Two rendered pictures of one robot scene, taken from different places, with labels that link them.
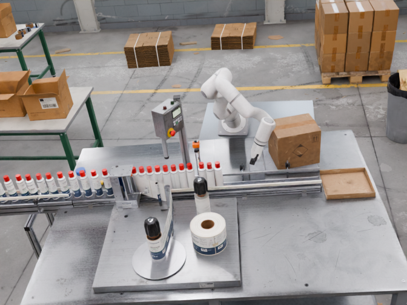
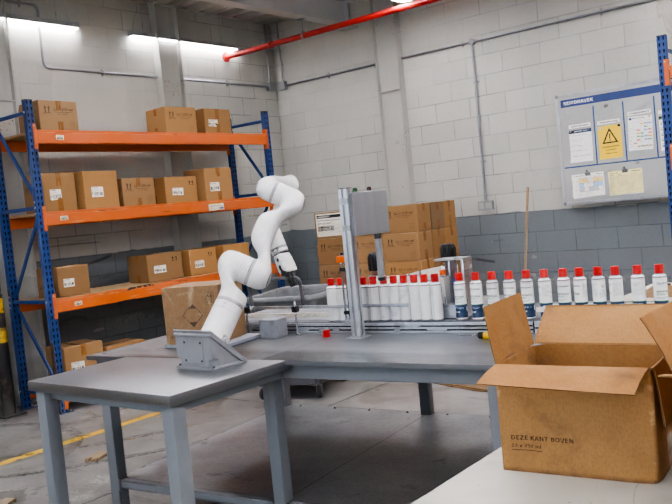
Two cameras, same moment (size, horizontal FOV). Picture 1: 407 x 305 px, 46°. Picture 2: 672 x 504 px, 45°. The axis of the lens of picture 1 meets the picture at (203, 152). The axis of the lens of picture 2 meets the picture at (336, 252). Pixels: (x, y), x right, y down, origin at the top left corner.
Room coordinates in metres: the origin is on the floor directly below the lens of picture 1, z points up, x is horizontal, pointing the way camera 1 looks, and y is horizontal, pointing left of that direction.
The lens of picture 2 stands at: (5.86, 1.70, 1.41)
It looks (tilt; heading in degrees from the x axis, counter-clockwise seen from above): 3 degrees down; 207
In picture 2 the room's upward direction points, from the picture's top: 6 degrees counter-clockwise
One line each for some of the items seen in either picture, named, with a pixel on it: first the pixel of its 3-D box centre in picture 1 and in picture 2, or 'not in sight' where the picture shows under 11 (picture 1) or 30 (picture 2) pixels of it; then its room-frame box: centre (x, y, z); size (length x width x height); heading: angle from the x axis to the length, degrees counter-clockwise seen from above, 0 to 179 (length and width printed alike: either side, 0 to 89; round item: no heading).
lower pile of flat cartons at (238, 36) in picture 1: (234, 36); not in sight; (6.95, -0.68, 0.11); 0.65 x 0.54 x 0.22; 75
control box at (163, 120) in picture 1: (168, 119); (366, 212); (2.57, 0.19, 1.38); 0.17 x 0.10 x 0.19; 140
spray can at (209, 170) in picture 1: (210, 175); (342, 299); (2.46, -0.03, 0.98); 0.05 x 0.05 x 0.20
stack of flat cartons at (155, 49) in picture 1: (149, 49); not in sight; (6.70, 0.60, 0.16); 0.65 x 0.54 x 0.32; 83
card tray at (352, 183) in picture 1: (346, 183); not in sight; (2.38, -0.90, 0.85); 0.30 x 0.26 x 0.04; 85
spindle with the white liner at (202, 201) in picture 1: (201, 198); (377, 281); (2.19, 0.04, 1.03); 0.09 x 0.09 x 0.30
